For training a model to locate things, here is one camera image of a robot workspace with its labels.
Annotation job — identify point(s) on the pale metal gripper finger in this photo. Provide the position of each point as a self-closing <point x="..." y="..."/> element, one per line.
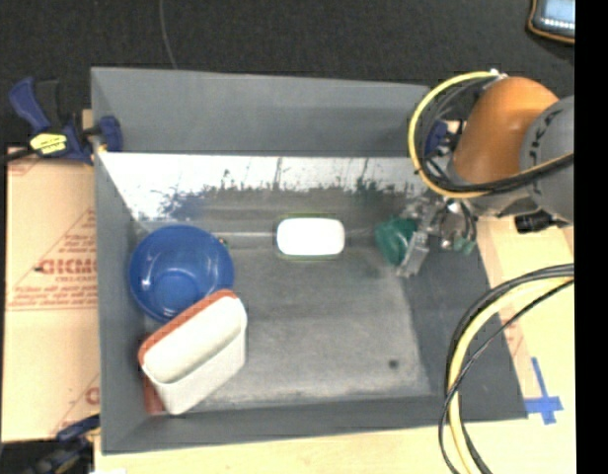
<point x="418" y="213"/>
<point x="413" y="256"/>

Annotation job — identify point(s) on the green clear plastic cup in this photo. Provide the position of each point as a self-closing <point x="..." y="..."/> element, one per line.
<point x="393" y="241"/>

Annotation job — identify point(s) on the white oval soap bar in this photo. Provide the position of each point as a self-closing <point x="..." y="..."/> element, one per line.
<point x="310" y="237"/>

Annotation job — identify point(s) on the grey metal bin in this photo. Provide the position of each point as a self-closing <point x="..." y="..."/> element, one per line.
<point x="314" y="324"/>

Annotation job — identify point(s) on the blue bowl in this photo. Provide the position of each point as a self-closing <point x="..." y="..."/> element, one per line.
<point x="178" y="274"/>

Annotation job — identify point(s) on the white box with orange lid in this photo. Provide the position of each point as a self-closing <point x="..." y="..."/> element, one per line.
<point x="195" y="353"/>

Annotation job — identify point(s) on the brown cardboard board, red print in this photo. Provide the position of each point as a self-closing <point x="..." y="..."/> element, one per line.
<point x="47" y="314"/>

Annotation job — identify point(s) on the black cylinder on white bracket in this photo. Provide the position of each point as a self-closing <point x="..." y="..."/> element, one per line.
<point x="533" y="221"/>

